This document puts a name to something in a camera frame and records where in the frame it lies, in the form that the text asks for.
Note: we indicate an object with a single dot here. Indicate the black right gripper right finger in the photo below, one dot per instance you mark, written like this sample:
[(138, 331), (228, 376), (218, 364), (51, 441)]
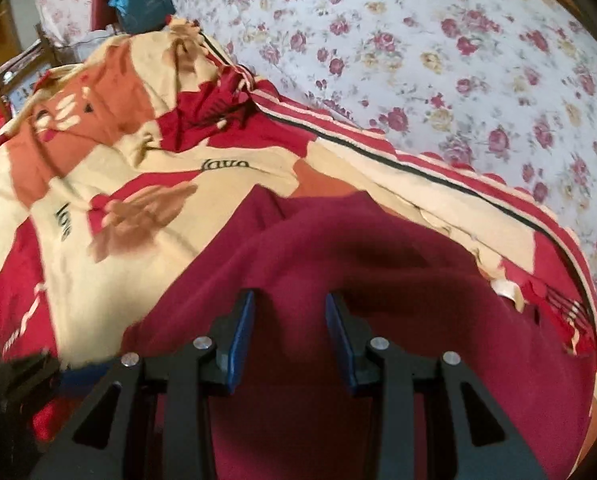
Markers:
[(432, 418)]

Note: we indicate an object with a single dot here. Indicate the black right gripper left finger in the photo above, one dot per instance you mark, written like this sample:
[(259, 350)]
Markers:
[(147, 418)]

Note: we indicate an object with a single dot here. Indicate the white floral quilt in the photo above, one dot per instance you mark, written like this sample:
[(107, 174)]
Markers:
[(503, 86)]

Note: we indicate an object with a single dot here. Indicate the red orange cream blanket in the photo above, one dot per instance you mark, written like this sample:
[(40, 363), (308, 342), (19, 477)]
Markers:
[(121, 170)]

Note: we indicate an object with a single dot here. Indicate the blue plastic bag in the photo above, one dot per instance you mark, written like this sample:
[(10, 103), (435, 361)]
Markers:
[(140, 16)]

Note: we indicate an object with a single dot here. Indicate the maroon long-sleeve sweater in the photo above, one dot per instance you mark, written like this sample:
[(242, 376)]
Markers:
[(293, 417)]

